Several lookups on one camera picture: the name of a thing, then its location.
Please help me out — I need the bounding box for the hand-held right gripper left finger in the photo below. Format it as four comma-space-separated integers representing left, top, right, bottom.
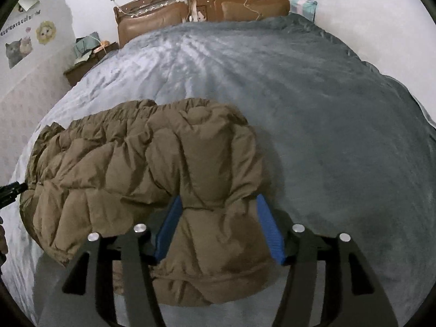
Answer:
39, 196, 183, 327

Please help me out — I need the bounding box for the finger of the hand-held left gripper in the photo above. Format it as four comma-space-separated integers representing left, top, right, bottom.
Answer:
0, 182, 28, 208

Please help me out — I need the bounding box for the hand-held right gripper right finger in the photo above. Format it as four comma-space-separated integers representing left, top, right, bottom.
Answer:
256, 194, 399, 327

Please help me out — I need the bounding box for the brown puffer jacket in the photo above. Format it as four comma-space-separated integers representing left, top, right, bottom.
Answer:
19, 98, 278, 306

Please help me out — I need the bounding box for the grey plush blanket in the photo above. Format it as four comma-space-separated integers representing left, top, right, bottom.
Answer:
0, 15, 436, 327

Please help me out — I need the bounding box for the dark wooden nightstand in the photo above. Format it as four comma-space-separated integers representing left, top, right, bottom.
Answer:
63, 43, 120, 87

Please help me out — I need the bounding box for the green bag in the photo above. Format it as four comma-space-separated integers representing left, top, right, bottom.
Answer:
74, 32, 101, 65

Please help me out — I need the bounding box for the brown wooden headboard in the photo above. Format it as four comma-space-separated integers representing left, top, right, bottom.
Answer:
113, 0, 291, 49

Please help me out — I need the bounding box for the striped pillow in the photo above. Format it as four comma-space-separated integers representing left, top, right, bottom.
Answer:
289, 0, 318, 23

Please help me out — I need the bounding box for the grey cats wall sticker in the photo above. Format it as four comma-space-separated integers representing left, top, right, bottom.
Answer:
5, 37, 33, 69

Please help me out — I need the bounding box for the flower cat wall sticker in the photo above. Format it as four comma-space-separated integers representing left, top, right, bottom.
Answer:
36, 20, 57, 46

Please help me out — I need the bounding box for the peeling paper wall sticker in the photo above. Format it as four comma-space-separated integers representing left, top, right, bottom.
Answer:
17, 0, 41, 12

